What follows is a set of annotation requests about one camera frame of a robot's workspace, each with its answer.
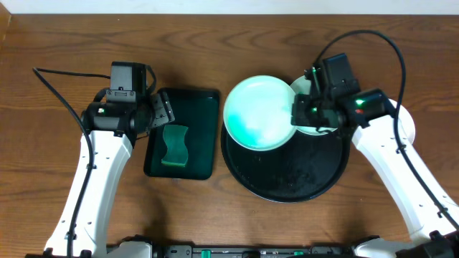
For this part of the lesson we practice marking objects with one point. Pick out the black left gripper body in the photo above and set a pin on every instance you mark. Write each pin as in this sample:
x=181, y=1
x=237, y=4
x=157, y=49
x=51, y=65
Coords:
x=161, y=110

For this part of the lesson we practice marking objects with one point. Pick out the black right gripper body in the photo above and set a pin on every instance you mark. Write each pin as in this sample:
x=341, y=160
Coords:
x=308, y=110

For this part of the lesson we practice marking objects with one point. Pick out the green wavy sponge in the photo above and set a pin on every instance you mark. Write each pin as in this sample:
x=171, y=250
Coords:
x=176, y=150

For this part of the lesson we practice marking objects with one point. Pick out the pale green plate bottom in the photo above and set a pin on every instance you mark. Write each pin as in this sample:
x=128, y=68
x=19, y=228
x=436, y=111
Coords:
x=257, y=113

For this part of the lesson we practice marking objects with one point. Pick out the pale green plate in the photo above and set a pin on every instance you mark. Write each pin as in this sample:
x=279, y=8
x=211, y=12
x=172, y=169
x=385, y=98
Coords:
x=302, y=86
x=257, y=113

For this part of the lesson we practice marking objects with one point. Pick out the white plate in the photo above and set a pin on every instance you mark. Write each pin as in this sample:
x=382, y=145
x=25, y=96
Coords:
x=406, y=125

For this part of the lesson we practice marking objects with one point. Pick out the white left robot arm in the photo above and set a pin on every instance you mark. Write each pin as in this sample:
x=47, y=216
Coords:
x=106, y=146

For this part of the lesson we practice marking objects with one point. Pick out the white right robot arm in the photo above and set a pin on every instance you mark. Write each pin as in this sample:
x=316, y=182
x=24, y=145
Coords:
x=430, y=215

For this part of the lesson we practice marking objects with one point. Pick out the black rectangular tray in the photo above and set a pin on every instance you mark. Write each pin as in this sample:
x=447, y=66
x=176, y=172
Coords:
x=198, y=110

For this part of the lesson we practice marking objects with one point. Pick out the black round tray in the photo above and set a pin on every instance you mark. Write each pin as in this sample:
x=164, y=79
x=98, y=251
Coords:
x=300, y=170

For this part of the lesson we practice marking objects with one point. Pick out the pale green plate top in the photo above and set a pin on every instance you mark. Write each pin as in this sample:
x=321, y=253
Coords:
x=302, y=86

